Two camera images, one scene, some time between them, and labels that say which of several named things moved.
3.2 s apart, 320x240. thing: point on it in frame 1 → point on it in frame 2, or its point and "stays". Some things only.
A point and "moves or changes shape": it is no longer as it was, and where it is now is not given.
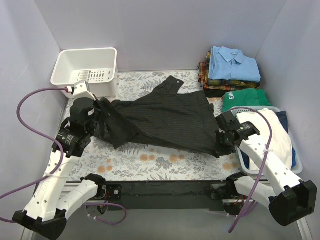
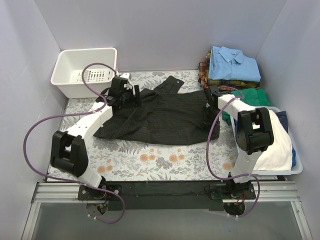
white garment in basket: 281,141 stays
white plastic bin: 98,66 stays
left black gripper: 99,110 → 130,93
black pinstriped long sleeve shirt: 164,117 moves or changes shape
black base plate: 162,195 stays
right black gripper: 222,121 → 208,100
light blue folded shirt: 228,64 stays
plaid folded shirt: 206,83 stays
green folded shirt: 244,97 stays
